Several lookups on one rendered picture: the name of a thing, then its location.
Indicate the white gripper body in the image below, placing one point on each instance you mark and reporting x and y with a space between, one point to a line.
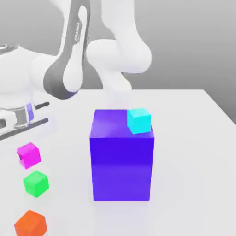
24 129

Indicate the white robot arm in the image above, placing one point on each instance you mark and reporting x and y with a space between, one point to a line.
118 55

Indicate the small magenta cube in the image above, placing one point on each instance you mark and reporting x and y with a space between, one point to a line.
30 156

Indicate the small green cube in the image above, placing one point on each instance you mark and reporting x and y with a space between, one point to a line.
36 184

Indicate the small orange cube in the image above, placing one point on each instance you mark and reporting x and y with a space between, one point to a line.
30 224

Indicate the small cyan cube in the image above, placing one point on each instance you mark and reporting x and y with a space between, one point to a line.
139 120

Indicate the large purple box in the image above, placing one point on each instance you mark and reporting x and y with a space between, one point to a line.
121 166

